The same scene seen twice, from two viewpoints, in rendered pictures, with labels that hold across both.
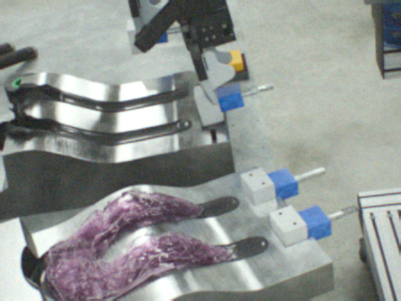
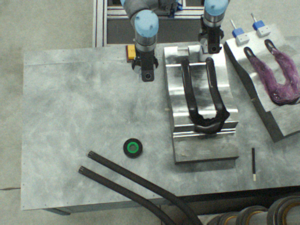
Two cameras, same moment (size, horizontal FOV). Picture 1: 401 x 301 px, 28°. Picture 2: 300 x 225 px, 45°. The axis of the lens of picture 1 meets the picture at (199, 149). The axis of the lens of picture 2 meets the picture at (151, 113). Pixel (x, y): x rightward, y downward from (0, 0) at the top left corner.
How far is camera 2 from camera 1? 1.84 m
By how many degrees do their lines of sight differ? 63
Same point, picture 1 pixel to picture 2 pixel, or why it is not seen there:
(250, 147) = not seen: hidden behind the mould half
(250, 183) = (245, 39)
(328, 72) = not seen: outside the picture
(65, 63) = (102, 134)
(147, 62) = (113, 91)
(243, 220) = (256, 45)
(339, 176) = not seen: hidden behind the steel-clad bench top
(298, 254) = (272, 31)
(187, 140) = (220, 58)
